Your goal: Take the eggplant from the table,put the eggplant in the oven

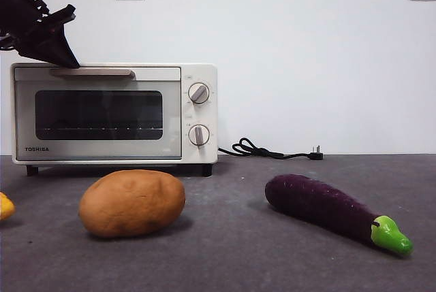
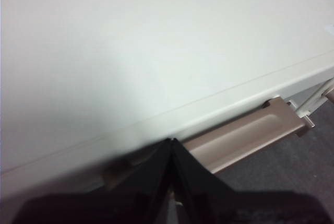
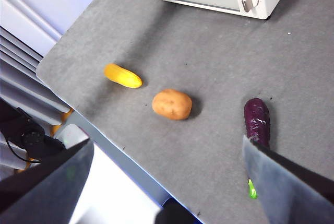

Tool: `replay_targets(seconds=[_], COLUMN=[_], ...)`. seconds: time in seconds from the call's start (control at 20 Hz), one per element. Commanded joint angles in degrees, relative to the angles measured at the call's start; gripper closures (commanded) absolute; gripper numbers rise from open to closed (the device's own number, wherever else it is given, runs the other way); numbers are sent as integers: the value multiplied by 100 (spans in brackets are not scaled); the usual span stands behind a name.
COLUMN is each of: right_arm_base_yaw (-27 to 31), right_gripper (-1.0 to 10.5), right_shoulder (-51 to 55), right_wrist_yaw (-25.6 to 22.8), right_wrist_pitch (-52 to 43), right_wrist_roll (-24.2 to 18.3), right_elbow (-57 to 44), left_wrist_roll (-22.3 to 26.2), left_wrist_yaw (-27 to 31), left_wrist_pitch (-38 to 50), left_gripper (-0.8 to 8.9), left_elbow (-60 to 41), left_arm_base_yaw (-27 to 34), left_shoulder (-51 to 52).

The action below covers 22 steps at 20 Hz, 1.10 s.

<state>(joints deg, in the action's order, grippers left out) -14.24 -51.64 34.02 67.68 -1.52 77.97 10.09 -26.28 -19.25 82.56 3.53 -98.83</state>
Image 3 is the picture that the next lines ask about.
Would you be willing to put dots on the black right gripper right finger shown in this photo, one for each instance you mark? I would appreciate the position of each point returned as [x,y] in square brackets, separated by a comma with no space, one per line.
[292,198]

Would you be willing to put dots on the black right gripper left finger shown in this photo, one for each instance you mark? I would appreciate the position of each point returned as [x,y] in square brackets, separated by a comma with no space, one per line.
[39,198]

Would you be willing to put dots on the purple eggplant with green stem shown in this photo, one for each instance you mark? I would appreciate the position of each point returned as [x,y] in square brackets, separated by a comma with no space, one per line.
[257,115]

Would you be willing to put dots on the round oven timer knob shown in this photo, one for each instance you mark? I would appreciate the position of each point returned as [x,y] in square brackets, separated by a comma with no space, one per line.
[248,1]

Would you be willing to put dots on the yellow vegetable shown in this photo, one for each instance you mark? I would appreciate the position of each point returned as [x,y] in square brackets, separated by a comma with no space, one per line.
[122,76]

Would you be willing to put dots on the brown potato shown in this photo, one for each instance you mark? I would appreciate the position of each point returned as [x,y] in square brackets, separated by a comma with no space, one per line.
[172,104]

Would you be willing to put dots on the grey metal table frame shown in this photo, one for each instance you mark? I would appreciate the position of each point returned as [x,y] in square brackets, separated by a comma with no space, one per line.
[117,156]

